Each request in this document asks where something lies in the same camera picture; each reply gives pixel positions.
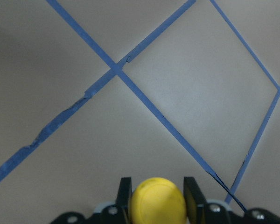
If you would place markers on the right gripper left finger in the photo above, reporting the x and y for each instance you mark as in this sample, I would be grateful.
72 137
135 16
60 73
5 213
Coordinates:
124 196

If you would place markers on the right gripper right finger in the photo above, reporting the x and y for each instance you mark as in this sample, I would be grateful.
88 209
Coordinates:
195 201

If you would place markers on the yellow push button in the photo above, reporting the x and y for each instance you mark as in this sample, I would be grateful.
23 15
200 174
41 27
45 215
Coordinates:
158 201

